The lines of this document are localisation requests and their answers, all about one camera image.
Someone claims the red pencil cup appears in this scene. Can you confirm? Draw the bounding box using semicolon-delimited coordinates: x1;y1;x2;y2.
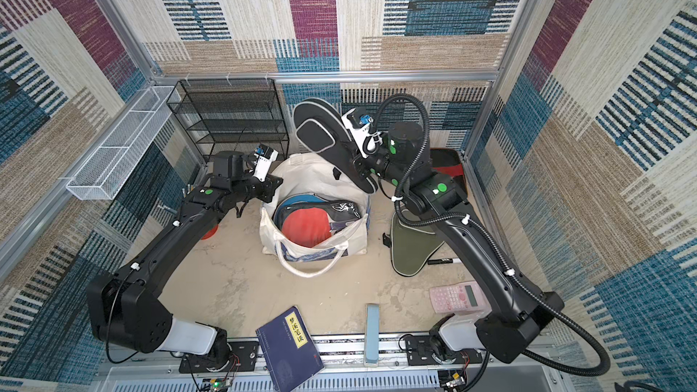
201;225;218;241

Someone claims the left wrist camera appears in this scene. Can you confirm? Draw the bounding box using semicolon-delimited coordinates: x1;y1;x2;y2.
253;144;279;181

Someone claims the pink calculator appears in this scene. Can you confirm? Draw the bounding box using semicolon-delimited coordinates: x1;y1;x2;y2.
429;281;488;314

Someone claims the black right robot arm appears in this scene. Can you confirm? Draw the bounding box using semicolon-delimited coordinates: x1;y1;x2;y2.
341;94;611;377

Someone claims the white wire mesh basket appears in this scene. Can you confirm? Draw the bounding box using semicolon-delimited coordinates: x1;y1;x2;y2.
66;86;174;201

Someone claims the olive green paddle cover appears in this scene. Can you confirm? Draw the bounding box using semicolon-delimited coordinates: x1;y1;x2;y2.
390;213;444;278

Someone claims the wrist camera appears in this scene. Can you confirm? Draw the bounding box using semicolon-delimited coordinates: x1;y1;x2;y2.
341;107;382;158
253;144;279;181

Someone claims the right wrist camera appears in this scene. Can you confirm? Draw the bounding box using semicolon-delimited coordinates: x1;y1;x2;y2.
341;107;382;158

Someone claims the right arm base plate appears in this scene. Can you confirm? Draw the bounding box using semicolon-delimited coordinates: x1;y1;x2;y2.
398;334;483;366

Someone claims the black marker pen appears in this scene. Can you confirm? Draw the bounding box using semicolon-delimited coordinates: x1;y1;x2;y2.
427;258;462;265

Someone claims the red ping pong paddle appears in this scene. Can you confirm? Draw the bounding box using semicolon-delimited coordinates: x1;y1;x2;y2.
275;201;362;248

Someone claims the light blue eraser block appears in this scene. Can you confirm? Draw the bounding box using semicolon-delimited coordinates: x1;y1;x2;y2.
364;303;380;367

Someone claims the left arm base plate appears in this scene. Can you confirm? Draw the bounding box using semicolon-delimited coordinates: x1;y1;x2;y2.
178;340;260;376

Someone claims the black paddle cover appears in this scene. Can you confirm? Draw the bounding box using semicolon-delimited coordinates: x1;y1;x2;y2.
292;97;378;194

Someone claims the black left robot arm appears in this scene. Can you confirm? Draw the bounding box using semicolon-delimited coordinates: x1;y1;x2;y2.
86;145;282;366

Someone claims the red black mesh paddle case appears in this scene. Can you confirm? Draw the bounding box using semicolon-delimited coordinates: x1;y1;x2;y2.
430;148;468;193

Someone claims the black wire mesh shelf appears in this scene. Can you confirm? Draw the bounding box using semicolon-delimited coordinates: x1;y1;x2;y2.
166;78;290;161

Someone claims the cream canvas tote bag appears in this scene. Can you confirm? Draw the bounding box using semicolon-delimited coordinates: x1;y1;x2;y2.
260;154;370;279

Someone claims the dark blue book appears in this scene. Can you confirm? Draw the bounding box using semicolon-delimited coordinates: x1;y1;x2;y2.
256;306;324;392

